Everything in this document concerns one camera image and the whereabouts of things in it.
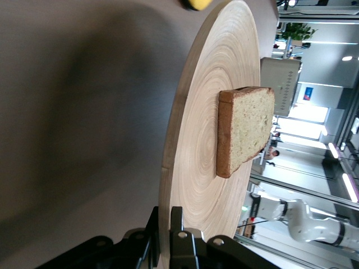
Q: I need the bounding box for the blue wall poster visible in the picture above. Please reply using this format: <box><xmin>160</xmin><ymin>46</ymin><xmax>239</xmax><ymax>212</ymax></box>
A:
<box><xmin>302</xmin><ymin>86</ymin><xmax>315</xmax><ymax>101</ymax></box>

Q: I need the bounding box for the green potted plant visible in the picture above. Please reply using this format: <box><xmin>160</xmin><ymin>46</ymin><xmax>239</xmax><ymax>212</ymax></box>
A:
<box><xmin>280</xmin><ymin>22</ymin><xmax>319</xmax><ymax>41</ymax></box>

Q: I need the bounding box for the yellow quilted oven mitt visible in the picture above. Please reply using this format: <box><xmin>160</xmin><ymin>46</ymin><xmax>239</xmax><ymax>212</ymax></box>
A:
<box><xmin>179</xmin><ymin>0</ymin><xmax>214</xmax><ymax>11</ymax></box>

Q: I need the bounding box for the round wooden plate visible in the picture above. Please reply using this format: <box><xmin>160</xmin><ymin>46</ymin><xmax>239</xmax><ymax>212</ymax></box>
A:
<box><xmin>158</xmin><ymin>0</ymin><xmax>262</xmax><ymax>269</ymax></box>

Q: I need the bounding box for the person in white shirt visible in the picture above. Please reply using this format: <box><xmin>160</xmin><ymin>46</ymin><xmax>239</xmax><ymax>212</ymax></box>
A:
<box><xmin>265</xmin><ymin>150</ymin><xmax>281</xmax><ymax>166</ymax></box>

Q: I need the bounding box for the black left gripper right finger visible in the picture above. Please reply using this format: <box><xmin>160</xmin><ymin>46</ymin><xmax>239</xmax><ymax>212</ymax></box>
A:
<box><xmin>169</xmin><ymin>206</ymin><xmax>207</xmax><ymax>269</ymax></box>

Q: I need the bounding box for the bread slice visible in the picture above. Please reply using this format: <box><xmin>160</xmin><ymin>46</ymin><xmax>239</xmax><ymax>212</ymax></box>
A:
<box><xmin>215</xmin><ymin>86</ymin><xmax>275</xmax><ymax>179</ymax></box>

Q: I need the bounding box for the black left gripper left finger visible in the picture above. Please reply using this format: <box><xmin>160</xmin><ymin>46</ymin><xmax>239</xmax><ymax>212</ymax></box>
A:
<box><xmin>112</xmin><ymin>206</ymin><xmax>161</xmax><ymax>269</ymax></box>

